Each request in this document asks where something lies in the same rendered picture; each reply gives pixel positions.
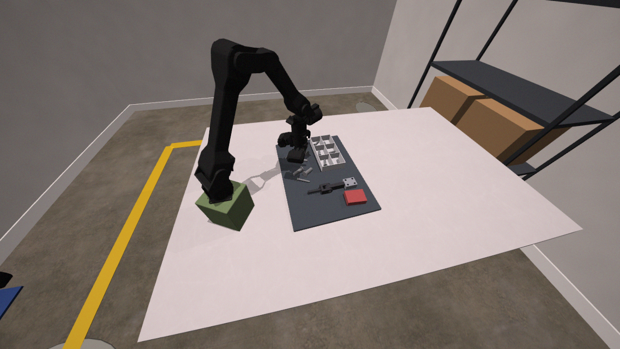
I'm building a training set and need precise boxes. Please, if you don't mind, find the dark grey flat bar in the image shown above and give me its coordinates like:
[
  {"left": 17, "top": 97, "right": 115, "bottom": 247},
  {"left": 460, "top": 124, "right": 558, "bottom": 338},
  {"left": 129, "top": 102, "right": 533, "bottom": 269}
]
[{"left": 325, "top": 181, "right": 345, "bottom": 190}]

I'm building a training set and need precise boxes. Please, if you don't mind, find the red rectangular block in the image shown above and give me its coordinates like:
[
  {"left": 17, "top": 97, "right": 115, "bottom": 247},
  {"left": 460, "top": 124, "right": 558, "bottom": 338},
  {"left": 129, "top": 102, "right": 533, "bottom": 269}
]
[{"left": 344, "top": 189, "right": 367, "bottom": 206}]

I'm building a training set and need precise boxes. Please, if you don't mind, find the dark grey clevis fork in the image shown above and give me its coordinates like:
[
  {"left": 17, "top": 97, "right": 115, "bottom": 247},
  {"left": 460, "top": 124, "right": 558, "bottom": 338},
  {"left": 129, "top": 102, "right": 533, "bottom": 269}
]
[{"left": 308, "top": 183, "right": 333, "bottom": 194}]

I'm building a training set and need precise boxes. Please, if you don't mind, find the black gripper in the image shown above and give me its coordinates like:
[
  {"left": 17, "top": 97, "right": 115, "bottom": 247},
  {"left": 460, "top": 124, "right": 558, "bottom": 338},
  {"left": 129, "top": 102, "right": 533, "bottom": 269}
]
[{"left": 287, "top": 130, "right": 310, "bottom": 164}]

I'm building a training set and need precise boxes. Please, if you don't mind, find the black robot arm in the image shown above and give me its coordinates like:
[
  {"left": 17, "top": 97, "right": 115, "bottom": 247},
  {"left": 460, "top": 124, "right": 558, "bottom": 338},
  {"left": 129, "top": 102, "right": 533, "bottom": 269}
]
[{"left": 194, "top": 38, "right": 323, "bottom": 204}]

